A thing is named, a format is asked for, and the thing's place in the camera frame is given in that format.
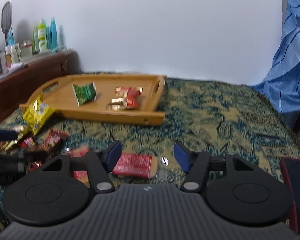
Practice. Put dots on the small white bottle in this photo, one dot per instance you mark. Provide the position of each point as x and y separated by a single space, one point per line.
13 53

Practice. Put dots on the glass jar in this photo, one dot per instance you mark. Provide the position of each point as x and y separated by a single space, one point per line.
27 50

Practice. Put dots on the yellow snack packet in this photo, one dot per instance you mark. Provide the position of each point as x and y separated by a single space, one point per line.
37 115

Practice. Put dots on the green snack packet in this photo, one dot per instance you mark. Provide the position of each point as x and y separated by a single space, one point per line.
85 93

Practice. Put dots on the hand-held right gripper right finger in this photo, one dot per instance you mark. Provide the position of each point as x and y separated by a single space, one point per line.
182 158

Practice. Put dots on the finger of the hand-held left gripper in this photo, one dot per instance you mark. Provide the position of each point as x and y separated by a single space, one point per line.
7 163
2 134

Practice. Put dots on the red orange snack packet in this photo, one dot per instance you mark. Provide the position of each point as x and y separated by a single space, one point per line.
80 152

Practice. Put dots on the green patterned blanket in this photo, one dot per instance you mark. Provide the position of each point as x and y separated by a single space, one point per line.
215 120

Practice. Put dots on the stack of papers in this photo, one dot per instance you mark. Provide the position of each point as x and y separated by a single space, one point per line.
15 68

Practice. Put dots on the red printed snack packet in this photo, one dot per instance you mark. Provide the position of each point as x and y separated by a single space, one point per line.
128 97

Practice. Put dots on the small dark red snack packet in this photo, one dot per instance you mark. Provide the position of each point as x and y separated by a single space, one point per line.
27 142

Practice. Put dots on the blue striped cloth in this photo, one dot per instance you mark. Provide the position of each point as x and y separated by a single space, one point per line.
290 67

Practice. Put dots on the red biscuit packet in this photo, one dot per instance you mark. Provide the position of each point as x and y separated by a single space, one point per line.
132 165

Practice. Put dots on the dark red case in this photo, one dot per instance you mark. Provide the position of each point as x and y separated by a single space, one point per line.
297 180

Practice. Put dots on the dark wooden cabinet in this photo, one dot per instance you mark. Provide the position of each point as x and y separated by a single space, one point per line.
27 85

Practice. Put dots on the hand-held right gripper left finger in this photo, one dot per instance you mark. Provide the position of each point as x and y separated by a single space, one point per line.
114 155

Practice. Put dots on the wooden tray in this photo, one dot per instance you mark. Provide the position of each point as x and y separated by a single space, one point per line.
62 105

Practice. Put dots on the green white bottle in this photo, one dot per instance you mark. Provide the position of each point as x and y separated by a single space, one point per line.
42 38

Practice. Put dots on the teal spray bottle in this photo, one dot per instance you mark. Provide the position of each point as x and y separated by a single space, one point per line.
54 35

